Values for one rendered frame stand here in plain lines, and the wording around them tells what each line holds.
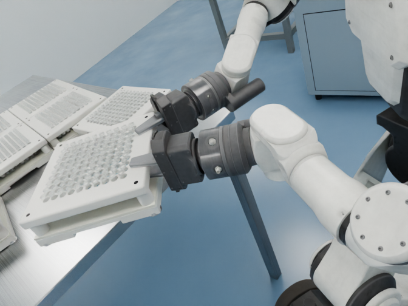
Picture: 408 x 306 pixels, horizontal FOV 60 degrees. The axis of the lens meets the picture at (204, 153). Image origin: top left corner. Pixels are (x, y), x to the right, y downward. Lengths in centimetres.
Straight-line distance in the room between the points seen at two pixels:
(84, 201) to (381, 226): 46
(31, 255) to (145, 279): 102
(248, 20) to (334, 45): 144
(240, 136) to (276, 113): 7
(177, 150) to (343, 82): 192
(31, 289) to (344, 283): 68
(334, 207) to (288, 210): 143
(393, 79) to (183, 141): 35
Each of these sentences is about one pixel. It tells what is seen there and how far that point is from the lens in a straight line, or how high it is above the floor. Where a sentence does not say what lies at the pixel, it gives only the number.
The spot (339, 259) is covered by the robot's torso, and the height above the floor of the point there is 67.
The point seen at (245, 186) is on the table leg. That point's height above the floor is 58.
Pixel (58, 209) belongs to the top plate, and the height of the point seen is 107.
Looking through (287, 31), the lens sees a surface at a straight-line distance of 322.
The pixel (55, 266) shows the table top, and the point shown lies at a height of 88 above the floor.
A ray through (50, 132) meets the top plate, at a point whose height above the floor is 95.
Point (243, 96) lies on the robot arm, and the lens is 78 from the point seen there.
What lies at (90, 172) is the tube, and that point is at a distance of 69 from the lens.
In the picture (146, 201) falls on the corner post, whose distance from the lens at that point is 62.
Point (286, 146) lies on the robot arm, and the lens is 50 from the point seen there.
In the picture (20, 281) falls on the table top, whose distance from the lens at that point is 93.
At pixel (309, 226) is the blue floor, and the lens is 180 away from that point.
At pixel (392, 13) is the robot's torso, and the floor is 120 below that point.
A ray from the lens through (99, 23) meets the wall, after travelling 520.
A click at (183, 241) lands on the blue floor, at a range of 194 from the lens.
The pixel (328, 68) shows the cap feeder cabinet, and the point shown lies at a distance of 239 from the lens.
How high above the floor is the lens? 142
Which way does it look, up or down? 36 degrees down
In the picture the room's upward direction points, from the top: 24 degrees counter-clockwise
